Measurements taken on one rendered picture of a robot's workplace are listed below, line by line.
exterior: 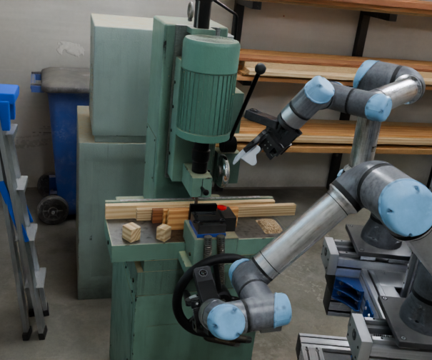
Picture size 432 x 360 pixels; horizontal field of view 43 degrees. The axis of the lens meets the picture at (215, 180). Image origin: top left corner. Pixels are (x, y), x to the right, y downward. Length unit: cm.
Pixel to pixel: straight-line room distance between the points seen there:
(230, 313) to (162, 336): 73
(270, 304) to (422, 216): 38
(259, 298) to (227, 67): 72
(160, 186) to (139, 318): 48
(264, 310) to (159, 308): 66
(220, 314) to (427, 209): 50
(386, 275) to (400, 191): 94
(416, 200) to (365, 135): 82
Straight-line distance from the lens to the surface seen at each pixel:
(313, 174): 469
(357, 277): 214
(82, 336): 278
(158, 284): 179
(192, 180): 177
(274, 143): 160
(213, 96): 166
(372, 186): 127
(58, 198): 368
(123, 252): 170
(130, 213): 184
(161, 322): 188
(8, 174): 238
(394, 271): 216
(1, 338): 282
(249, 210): 193
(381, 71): 195
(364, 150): 204
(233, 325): 122
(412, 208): 123
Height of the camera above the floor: 173
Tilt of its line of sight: 22 degrees down
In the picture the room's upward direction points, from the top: 6 degrees clockwise
